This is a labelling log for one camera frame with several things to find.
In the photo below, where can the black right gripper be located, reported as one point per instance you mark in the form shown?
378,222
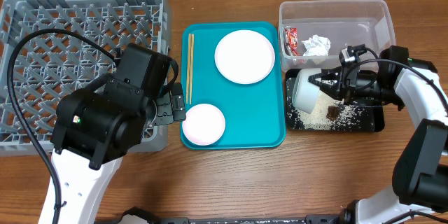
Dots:
337,92

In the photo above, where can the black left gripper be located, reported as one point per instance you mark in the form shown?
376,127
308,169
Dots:
166,115

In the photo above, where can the grey-green ceramic bowl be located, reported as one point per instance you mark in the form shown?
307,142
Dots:
305,94

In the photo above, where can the brown food scrap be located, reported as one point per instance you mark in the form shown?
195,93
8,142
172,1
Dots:
333,113

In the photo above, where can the white rice grains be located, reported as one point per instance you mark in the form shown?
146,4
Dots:
318,117

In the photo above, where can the white napkin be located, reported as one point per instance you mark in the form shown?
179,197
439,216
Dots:
316,46

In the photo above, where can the red snack wrapper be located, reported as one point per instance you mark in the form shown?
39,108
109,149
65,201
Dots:
291,41

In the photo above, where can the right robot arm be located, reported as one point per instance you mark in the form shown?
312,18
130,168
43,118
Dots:
419,181

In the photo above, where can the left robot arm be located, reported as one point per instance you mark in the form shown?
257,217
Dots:
96,126

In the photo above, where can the clear plastic waste bin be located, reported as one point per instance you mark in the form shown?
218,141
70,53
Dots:
344,22

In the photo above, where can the small pink saucer plate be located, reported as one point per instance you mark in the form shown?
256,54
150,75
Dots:
204,124

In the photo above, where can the black rectangular tray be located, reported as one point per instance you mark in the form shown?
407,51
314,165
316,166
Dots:
367,122

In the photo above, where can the left wooden chopstick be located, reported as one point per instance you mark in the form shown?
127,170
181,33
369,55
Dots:
188,66

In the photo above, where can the wooden chopstick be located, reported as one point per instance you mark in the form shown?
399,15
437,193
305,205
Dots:
188,66
192,45

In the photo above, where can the right wooden chopstick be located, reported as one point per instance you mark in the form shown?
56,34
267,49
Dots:
192,45

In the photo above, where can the teal plastic tray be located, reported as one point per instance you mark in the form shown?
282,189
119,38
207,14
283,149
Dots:
254,114

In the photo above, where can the large white round plate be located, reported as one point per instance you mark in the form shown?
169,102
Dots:
244,57

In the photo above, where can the grey plastic dish rack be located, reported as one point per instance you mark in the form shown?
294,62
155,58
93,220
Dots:
51,66

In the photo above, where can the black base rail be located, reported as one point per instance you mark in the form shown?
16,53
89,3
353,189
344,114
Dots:
137,215

